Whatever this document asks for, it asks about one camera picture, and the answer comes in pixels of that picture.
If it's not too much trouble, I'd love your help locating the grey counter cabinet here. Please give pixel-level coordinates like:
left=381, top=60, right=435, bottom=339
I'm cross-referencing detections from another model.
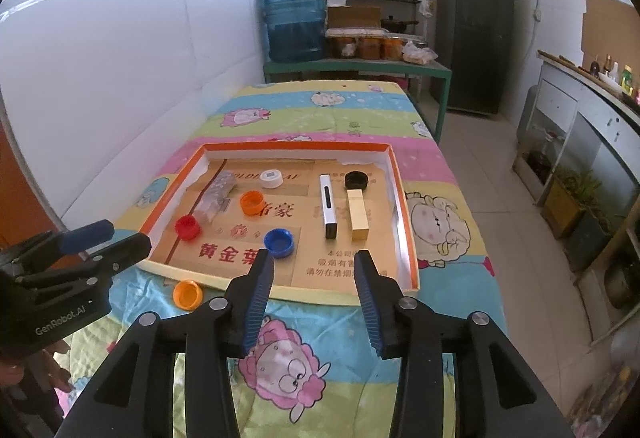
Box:
left=512, top=49, right=640, bottom=319

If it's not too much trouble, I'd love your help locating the blue water jug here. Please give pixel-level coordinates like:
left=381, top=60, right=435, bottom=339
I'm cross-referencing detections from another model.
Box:
left=260, top=0, right=328, bottom=64

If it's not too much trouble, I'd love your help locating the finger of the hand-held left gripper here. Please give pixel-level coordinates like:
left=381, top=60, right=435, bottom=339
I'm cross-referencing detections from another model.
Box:
left=0, top=219, right=116, bottom=269
left=10, top=233, right=152, bottom=291

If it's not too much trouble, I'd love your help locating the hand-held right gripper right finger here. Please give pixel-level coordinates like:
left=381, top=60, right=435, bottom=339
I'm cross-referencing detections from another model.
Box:
left=352, top=248, right=573, bottom=438

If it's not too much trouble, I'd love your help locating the green table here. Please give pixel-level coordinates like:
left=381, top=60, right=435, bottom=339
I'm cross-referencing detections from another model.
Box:
left=263, top=58, right=452, bottom=144

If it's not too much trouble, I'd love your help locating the blue bottle cap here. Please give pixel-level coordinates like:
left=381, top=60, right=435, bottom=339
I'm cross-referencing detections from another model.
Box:
left=264, top=228, right=296, bottom=259

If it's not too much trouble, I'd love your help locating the brown wooden door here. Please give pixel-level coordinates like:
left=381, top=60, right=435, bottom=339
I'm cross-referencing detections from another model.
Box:
left=0, top=123, right=66, bottom=269

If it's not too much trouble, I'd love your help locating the brown cardboard box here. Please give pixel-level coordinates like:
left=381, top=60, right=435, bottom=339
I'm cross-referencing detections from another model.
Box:
left=327, top=7, right=383, bottom=29

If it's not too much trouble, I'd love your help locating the white and black slim box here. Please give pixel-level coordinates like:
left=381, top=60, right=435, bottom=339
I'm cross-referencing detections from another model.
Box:
left=319, top=174, right=339, bottom=239

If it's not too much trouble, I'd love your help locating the yellow-orange bottle cap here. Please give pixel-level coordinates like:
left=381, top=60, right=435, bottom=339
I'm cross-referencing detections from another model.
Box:
left=173, top=280, right=203, bottom=310

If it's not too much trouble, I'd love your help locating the clear plastic bag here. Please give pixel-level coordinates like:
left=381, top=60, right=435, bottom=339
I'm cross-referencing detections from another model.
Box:
left=192, top=171, right=236, bottom=224

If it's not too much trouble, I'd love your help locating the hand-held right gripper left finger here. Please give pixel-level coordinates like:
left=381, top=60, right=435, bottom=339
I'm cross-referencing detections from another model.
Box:
left=65, top=248, right=276, bottom=438

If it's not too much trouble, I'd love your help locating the gold rectangular box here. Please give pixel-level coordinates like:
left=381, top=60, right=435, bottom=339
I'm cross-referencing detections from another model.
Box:
left=346, top=189, right=370, bottom=241

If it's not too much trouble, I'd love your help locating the dark grey fridge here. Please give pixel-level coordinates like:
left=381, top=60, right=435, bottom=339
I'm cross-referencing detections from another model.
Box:
left=432, top=0, right=516, bottom=115

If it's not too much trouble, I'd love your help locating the potted green plant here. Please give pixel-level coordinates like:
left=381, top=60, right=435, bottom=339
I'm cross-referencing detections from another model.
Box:
left=552, top=165, right=613, bottom=219

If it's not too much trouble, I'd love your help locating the white food bag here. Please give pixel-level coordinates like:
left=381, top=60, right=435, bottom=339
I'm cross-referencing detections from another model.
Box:
left=402, top=41, right=438, bottom=64

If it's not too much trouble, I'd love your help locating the cardboard wall sheet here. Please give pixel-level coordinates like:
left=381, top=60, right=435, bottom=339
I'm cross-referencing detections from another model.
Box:
left=581, top=0, right=640, bottom=64

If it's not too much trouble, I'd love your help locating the orange-rimmed cardboard tray box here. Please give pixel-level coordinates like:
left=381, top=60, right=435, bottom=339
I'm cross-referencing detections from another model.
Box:
left=142, top=141, right=421, bottom=306

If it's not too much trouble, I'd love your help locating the red bottle cap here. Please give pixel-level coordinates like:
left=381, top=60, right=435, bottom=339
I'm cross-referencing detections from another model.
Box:
left=175, top=215, right=202, bottom=242

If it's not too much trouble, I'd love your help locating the person's left hand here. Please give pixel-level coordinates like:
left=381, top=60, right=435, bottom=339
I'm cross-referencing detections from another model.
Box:
left=30, top=340, right=75, bottom=393

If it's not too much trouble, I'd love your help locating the orange bottle cap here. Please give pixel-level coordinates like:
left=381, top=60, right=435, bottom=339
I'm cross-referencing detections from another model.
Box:
left=239, top=191, right=267, bottom=215

